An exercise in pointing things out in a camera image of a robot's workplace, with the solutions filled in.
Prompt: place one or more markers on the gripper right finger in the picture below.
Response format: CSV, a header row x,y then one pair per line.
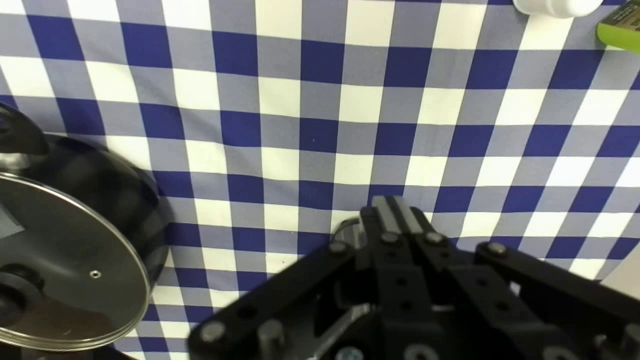
x,y
540,285

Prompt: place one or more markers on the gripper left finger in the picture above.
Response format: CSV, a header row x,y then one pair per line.
x,y
300,285

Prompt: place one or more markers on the blue white checked tablecloth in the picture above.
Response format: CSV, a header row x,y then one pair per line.
x,y
320,115

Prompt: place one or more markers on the black cooking pot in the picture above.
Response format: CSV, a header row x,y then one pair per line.
x,y
115,190

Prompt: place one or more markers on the white plastic bottle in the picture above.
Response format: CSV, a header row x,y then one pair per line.
x,y
555,6

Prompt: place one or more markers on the glass pot lid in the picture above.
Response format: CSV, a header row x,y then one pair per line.
x,y
65,250

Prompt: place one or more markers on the green box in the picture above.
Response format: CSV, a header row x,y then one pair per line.
x,y
622,27

